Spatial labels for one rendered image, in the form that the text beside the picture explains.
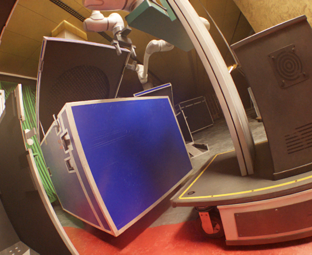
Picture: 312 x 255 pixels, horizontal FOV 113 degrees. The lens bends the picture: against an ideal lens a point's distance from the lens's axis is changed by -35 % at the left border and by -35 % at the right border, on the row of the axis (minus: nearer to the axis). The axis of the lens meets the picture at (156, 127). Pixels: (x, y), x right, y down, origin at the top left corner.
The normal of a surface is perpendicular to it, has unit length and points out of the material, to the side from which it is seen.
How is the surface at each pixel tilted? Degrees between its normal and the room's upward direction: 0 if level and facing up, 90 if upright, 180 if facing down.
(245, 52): 90
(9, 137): 90
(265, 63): 90
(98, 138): 90
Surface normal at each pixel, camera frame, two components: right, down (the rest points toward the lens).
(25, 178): -0.33, 0.08
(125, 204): 0.73, -0.29
